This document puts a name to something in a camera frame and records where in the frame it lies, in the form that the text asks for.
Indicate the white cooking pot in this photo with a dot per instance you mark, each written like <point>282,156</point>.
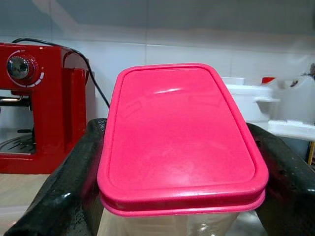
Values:
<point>246,103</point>

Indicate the red coffee machine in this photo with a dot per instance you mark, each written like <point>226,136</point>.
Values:
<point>54,110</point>

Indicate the white jug with red cap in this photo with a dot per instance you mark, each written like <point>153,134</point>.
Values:
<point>295,100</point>

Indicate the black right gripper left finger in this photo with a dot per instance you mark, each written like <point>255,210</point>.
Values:
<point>66,191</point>

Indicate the clear container with pink lid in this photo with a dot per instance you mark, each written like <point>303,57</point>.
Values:
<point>182,135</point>

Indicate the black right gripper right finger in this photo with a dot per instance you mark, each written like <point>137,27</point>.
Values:
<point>290,191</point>

